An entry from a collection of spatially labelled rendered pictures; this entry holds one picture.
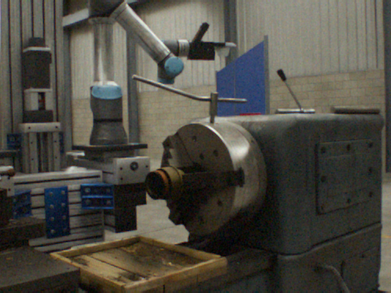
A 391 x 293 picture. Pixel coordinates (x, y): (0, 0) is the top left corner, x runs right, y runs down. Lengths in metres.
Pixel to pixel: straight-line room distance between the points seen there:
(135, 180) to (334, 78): 10.90
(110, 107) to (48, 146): 0.27
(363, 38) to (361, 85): 1.14
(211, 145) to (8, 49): 0.95
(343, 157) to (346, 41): 10.89
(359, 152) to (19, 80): 1.25
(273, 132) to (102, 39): 0.93
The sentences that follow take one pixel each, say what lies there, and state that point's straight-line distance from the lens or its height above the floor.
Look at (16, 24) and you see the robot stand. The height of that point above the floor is 1.63.
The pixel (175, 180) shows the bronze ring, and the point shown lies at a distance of 1.22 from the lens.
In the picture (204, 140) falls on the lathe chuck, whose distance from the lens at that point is 1.28.
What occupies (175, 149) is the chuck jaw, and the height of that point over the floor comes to 1.16.
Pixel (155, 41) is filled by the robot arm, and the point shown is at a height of 1.56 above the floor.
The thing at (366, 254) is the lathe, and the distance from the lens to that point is 1.71.
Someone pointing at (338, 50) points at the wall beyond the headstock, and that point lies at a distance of 12.46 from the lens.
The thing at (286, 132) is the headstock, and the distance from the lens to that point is 1.30.
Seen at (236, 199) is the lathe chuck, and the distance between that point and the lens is 1.22.
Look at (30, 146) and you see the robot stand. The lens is 1.79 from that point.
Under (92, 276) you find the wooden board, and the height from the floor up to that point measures 0.90.
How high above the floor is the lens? 1.23
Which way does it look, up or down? 3 degrees down
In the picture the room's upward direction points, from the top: 1 degrees counter-clockwise
